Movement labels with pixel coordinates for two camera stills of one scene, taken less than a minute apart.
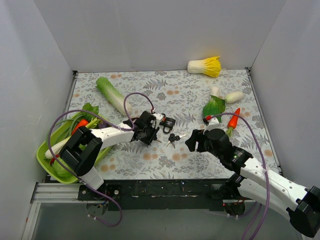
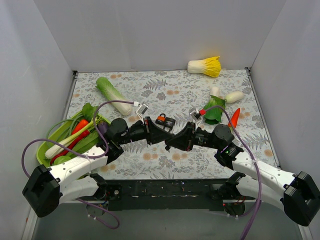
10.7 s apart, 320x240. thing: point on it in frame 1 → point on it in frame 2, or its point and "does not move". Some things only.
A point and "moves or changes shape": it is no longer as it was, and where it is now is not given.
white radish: [233, 96] does not move
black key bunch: [172, 138] moves or changes shape
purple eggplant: [102, 124] does not move
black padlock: [169, 123] does not move
